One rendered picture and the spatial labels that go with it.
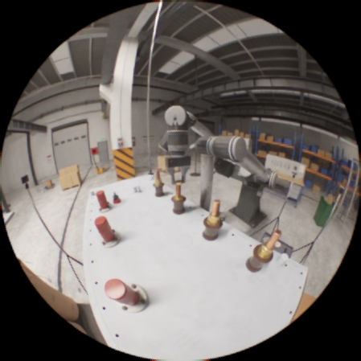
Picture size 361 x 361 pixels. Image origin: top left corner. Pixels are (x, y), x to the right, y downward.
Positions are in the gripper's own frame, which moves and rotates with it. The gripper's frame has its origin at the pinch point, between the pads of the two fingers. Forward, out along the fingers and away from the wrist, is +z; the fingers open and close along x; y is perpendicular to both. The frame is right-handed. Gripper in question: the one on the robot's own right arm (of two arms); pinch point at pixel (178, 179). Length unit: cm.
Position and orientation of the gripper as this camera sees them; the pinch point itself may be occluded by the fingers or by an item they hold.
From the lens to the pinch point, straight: 63.6
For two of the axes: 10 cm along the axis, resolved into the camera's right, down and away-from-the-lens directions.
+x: 9.3, -1.5, 3.5
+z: 0.1, 9.3, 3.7
